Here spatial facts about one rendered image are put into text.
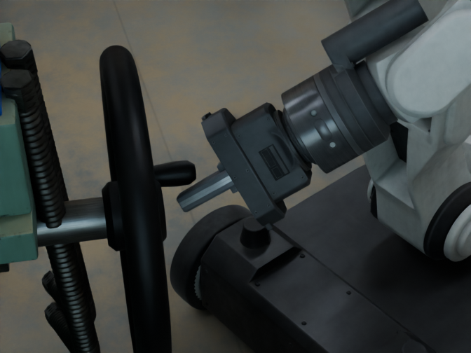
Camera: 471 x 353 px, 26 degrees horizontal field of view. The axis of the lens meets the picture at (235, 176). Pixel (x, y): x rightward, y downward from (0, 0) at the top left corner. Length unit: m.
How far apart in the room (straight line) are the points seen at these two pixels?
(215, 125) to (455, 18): 0.24
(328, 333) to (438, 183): 0.29
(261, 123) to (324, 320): 0.72
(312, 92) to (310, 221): 0.89
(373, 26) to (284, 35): 1.66
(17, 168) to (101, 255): 1.24
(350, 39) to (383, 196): 0.73
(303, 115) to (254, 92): 1.46
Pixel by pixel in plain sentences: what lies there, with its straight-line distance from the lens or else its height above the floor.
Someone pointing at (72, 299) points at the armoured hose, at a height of 0.72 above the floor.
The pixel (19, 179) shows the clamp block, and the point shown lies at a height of 0.91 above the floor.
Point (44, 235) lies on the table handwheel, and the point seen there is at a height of 0.81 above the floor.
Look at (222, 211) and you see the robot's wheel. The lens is 1.78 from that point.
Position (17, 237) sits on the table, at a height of 0.87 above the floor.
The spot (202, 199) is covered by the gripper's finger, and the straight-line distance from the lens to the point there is 0.99.
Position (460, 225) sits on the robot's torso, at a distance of 1.62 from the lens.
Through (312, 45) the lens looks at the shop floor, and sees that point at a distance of 2.56.
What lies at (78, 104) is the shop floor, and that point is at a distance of 2.38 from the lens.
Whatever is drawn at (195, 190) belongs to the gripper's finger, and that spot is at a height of 0.75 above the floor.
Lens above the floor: 1.41
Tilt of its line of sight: 41 degrees down
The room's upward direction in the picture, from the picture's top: straight up
